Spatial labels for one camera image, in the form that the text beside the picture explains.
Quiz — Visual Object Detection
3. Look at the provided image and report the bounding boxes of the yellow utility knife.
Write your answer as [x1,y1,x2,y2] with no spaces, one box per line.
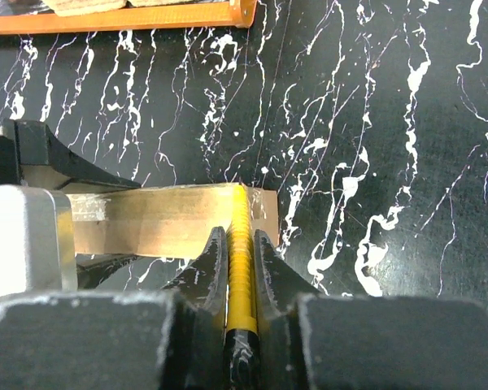
[224,184,259,389]

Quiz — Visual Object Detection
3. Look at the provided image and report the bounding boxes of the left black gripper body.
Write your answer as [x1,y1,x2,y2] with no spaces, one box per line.
[0,125,22,185]

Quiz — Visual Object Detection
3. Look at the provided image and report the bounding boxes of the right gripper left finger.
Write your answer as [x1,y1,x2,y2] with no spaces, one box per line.
[0,227,228,389]

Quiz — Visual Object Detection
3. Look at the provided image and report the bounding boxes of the orange wooden shelf rack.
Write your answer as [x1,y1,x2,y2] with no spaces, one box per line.
[0,1,257,35]

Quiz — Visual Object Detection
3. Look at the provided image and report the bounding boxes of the middle small cardboard box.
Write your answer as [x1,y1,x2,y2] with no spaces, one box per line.
[42,0,127,17]

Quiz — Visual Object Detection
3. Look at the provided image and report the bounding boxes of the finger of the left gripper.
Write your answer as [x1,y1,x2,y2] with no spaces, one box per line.
[76,253,138,289]
[14,120,141,191]

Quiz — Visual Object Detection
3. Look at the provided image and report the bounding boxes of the brown cardboard express box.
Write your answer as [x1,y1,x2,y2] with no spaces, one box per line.
[67,182,280,261]

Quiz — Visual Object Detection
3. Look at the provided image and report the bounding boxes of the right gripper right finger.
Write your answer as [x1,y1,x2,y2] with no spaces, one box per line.
[252,228,488,390]

